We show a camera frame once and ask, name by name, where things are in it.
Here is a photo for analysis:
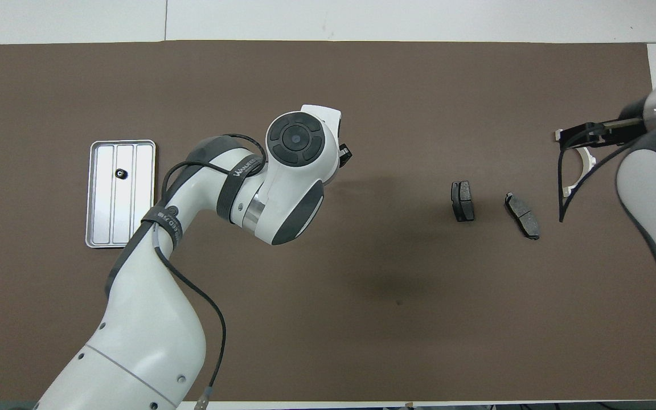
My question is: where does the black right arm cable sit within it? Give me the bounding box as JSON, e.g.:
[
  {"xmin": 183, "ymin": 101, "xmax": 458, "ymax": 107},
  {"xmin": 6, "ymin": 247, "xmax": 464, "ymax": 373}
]
[{"xmin": 557, "ymin": 142, "xmax": 647, "ymax": 224}]

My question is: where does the dark grey curved brake pad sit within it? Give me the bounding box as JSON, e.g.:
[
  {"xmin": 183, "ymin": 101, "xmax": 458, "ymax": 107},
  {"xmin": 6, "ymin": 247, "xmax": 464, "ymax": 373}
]
[{"xmin": 505, "ymin": 192, "xmax": 541, "ymax": 241}]

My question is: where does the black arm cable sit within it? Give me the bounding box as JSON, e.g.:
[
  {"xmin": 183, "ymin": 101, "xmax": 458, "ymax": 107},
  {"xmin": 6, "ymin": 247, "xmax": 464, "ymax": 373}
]
[
  {"xmin": 557, "ymin": 142, "xmax": 647, "ymax": 224},
  {"xmin": 154, "ymin": 133, "xmax": 269, "ymax": 410}
]

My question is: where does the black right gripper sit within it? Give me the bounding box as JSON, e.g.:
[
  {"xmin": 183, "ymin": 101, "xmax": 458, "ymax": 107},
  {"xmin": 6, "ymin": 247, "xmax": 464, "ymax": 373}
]
[{"xmin": 556, "ymin": 98, "xmax": 649, "ymax": 152}]

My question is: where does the brown table mat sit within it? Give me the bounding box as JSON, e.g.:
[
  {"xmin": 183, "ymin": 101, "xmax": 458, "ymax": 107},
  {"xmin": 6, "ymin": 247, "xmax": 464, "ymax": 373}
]
[{"xmin": 0, "ymin": 41, "xmax": 656, "ymax": 402}]

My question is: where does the silver metal tray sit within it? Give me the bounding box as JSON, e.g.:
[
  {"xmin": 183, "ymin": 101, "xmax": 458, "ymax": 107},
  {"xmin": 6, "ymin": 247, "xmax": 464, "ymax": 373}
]
[{"xmin": 85, "ymin": 140, "xmax": 157, "ymax": 249}]

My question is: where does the white curved plastic bracket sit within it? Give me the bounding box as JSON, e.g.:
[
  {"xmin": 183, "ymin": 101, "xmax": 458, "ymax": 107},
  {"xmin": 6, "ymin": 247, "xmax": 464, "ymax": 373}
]
[{"xmin": 556, "ymin": 130, "xmax": 597, "ymax": 197}]

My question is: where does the dark grey squarish brake pad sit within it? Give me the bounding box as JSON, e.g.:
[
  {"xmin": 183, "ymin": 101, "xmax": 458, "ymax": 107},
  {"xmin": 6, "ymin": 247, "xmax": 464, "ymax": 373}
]
[{"xmin": 451, "ymin": 181, "xmax": 475, "ymax": 223}]

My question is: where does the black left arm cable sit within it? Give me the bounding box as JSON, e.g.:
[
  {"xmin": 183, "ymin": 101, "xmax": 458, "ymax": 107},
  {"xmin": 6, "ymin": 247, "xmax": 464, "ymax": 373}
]
[{"xmin": 154, "ymin": 133, "xmax": 269, "ymax": 410}]

